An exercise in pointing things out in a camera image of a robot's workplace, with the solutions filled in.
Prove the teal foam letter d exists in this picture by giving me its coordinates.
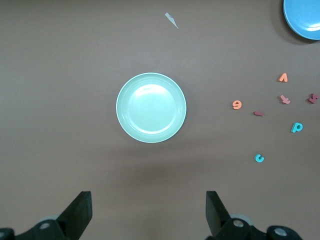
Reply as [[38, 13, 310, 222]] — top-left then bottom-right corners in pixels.
[[290, 121, 304, 134]]

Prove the green plate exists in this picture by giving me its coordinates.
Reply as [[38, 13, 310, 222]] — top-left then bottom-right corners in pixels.
[[115, 72, 188, 144]]

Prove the blue plate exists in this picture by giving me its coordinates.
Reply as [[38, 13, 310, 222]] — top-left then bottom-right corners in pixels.
[[282, 0, 320, 41]]

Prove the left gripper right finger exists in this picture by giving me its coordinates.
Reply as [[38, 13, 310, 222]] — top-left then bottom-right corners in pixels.
[[206, 191, 267, 240]]

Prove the dark red foam letter k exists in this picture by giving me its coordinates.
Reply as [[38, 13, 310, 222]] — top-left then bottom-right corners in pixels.
[[307, 93, 320, 105]]

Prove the small grey paper scrap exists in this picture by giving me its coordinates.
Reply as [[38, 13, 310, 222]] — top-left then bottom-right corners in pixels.
[[164, 12, 180, 30]]

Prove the brown paper table cover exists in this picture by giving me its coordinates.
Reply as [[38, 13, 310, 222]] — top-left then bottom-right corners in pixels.
[[0, 0, 320, 240]]

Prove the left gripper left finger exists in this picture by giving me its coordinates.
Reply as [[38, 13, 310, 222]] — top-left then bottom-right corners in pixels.
[[17, 191, 93, 240]]

